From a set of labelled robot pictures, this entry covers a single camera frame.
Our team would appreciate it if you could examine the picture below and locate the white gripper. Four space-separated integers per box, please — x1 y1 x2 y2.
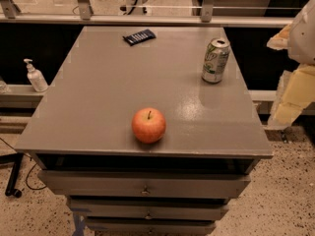
267 0 315 130

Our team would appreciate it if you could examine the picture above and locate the red apple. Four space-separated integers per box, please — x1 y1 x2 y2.
131 107 166 144

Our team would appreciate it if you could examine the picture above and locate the green 7up can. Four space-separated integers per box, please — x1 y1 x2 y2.
202 37 230 84

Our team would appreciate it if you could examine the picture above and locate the dark blue snack packet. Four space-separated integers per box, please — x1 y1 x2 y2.
123 29 156 46

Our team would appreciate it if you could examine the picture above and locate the grey metal window railing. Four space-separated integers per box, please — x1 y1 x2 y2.
0 0 293 28

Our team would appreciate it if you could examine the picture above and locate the grey drawer cabinet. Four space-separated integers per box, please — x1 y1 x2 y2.
16 27 272 236

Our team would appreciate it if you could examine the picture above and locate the white pump sanitizer bottle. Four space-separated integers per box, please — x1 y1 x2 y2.
24 58 48 92

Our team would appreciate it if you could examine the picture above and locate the black stand leg with wheel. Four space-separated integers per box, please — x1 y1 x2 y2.
0 153 23 198

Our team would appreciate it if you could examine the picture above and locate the black floor cable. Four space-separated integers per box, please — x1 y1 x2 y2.
0 137 48 192

